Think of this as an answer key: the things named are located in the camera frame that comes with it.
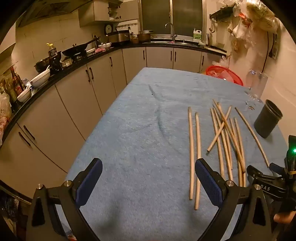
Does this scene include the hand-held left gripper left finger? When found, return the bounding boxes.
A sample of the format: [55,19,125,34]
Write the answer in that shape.
[26,158,103,241]

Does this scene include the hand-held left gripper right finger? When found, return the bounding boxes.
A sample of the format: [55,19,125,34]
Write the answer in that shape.
[195,158,278,241]

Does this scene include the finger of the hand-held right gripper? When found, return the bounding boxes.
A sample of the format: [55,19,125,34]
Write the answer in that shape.
[246,165,264,179]
[269,163,288,174]

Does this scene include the bunch of wooden chopsticks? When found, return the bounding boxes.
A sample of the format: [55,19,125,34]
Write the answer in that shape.
[188,99,270,210]

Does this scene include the black plastic cup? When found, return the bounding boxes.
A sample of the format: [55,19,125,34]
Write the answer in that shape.
[254,99,283,139]

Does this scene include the person's right hand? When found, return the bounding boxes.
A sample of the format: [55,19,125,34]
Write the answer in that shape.
[273,212,295,224]

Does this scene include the blue table cloth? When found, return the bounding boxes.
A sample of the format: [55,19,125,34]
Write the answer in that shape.
[55,67,289,241]

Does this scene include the beige kitchen base cabinets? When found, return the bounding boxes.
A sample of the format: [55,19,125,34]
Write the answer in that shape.
[0,46,226,197]

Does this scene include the clear glass mug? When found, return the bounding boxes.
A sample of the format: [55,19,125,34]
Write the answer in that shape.
[245,69,269,102]

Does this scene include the red plastic basket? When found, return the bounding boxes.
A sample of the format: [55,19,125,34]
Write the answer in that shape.
[205,65,244,86]

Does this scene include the white plastic bag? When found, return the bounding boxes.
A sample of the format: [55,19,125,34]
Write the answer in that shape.
[0,92,12,146]

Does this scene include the small white bowl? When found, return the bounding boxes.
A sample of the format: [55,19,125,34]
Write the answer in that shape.
[17,87,32,103]

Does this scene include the large white bowl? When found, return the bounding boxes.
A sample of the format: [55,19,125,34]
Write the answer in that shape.
[30,69,51,89]

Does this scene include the black kitchen countertop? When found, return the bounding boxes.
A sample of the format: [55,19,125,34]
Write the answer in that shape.
[0,40,227,144]

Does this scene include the plastic bag on floor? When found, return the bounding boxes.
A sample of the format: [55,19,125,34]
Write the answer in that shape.
[212,55,230,67]

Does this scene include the dark cooking pot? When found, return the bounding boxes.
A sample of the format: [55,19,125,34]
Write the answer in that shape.
[34,58,50,72]

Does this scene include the group of sauce bottles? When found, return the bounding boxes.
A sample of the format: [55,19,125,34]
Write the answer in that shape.
[0,66,26,99]

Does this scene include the wooden cutting board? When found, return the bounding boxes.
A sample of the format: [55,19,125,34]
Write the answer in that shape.
[203,45,227,54]

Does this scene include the black wok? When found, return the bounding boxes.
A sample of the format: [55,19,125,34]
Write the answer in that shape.
[61,37,101,57]

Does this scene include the yellow-capped oil bottle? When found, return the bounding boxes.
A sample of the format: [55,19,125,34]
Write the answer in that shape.
[46,43,58,58]

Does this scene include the hanging clear plastic bags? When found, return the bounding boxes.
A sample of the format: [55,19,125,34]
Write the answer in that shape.
[227,0,257,55]

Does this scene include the metal rice cooker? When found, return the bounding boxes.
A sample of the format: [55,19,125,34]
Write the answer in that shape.
[107,30,130,44]

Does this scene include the steel sink basin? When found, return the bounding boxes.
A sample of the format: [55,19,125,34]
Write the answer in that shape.
[150,38,185,44]

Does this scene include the copper pot with lid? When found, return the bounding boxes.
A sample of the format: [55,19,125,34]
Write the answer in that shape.
[138,30,153,43]

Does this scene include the chrome sink faucet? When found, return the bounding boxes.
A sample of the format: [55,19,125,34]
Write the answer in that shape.
[165,22,178,42]

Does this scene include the dark kitchen window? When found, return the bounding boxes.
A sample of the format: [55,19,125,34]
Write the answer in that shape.
[138,0,208,39]

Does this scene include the range hood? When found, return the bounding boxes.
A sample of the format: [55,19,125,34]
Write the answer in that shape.
[17,0,93,28]

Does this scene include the black power cable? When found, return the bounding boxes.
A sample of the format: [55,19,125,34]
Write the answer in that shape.
[261,30,278,73]

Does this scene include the wall power outlet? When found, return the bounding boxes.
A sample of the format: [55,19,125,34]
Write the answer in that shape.
[270,35,278,60]

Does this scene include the black wall rack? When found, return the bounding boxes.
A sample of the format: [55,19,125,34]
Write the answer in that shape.
[209,6,234,23]

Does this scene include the beige upper wall cabinet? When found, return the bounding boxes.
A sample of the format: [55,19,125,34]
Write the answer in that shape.
[78,0,139,28]

